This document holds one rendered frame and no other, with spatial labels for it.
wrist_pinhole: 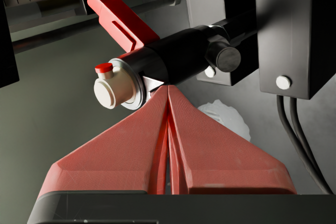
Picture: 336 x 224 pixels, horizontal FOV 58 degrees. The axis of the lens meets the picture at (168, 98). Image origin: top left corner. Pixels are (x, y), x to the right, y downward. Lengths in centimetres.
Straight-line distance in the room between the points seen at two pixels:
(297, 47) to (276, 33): 2
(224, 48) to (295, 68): 7
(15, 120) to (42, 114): 4
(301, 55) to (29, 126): 35
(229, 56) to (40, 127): 34
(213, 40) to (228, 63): 2
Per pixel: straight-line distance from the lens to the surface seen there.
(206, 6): 25
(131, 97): 15
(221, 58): 16
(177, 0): 46
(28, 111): 44
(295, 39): 22
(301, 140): 23
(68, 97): 46
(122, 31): 18
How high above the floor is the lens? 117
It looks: 37 degrees down
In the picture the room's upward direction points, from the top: 121 degrees counter-clockwise
